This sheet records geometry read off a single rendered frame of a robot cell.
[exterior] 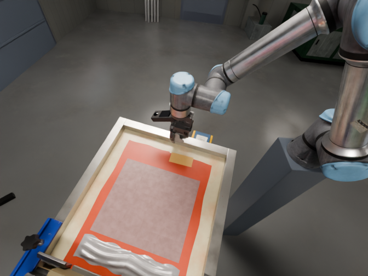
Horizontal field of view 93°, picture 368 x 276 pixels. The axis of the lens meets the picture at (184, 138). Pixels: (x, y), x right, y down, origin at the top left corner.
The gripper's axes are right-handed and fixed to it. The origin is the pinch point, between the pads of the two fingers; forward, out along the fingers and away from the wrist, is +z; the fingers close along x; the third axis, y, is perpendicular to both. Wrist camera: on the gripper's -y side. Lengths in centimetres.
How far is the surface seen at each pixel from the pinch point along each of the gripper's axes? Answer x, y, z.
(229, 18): 569, -15, 193
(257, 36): 489, 77, 187
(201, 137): 17.7, 12.1, 21.1
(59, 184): -27, -113, 113
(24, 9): 195, -322, 78
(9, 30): 144, -309, 84
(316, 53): 418, 209, 161
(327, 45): 424, 220, 142
